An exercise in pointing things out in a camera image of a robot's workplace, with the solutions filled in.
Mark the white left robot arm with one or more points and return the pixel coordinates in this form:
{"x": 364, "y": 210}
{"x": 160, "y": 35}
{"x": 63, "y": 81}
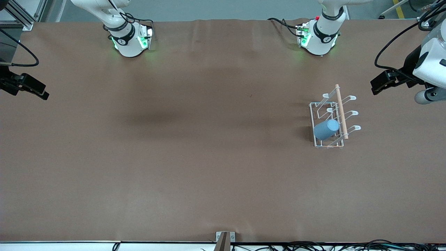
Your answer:
{"x": 320, "y": 38}

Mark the grey metal tube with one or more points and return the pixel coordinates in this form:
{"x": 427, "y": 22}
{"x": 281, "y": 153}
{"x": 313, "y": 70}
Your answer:
{"x": 393, "y": 7}

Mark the grey metal bracket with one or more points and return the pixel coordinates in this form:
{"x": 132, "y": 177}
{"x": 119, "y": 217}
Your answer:
{"x": 232, "y": 237}

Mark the aluminium frame profile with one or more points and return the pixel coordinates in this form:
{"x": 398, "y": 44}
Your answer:
{"x": 423, "y": 22}
{"x": 24, "y": 17}

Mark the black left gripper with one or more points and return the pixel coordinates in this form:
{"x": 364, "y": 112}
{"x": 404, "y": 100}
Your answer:
{"x": 408, "y": 68}

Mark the brown table cover sheet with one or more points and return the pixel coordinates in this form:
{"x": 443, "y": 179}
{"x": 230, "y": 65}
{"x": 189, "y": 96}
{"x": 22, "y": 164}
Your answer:
{"x": 209, "y": 174}

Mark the brown camera pole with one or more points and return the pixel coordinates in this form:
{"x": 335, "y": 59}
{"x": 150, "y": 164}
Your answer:
{"x": 223, "y": 244}

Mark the blue plastic cup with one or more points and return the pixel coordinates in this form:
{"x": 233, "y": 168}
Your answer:
{"x": 325, "y": 129}

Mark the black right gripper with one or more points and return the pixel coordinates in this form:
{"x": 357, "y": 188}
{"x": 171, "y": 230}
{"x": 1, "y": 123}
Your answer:
{"x": 7, "y": 84}

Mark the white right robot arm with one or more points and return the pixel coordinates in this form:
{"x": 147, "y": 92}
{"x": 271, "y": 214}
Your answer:
{"x": 129, "y": 45}

